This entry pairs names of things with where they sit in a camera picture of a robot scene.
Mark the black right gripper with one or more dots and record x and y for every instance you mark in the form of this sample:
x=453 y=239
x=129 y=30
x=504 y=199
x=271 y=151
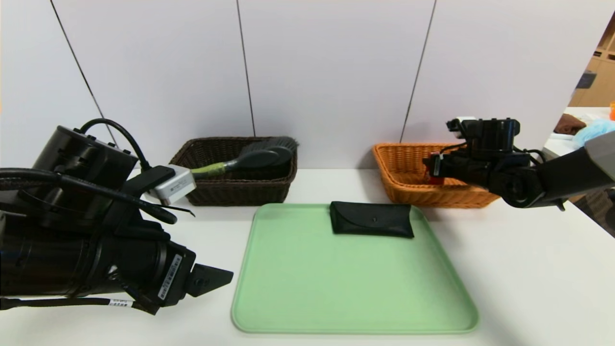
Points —
x=436 y=166

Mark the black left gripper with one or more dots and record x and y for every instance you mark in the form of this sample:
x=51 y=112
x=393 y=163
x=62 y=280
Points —
x=174 y=277

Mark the small red snack box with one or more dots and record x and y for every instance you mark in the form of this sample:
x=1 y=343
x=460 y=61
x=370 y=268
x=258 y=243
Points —
x=435 y=180

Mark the orange and black left arm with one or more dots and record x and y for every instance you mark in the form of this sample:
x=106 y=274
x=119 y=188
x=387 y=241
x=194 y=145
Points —
x=81 y=154

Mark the grey and black right arm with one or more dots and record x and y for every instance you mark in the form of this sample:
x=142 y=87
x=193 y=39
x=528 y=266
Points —
x=562 y=175

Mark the orange wicker basket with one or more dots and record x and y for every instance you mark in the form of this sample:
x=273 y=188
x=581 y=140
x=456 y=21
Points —
x=408 y=192

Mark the dark brown wicker basket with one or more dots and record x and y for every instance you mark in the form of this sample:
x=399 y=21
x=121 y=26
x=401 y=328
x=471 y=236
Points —
x=230 y=194

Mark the black glasses pouch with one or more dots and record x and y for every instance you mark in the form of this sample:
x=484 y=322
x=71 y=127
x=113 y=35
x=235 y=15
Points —
x=370 y=221

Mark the white side table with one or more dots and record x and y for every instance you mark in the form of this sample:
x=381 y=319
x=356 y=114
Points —
x=557 y=146

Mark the brown folded cloth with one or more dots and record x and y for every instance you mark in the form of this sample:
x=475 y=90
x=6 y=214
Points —
x=569 y=125

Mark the light green plastic tray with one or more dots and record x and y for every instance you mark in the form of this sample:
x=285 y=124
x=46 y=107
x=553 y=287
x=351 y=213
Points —
x=355 y=298

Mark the light blue bath loofah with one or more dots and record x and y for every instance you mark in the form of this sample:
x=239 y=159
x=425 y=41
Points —
x=593 y=129

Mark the dark grey box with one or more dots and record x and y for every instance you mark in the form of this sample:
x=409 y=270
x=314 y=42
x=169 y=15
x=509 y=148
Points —
x=584 y=80

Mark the dark woven seat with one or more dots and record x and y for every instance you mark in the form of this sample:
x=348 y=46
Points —
x=600 y=214

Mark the light wooden shelf cabinet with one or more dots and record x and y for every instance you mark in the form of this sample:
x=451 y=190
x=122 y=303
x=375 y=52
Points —
x=600 y=89

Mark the orange cup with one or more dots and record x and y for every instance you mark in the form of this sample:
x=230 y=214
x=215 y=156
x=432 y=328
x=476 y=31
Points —
x=612 y=111

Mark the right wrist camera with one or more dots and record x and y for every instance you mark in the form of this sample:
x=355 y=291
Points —
x=462 y=124

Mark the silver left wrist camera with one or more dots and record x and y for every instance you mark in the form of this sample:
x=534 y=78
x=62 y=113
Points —
x=175 y=185

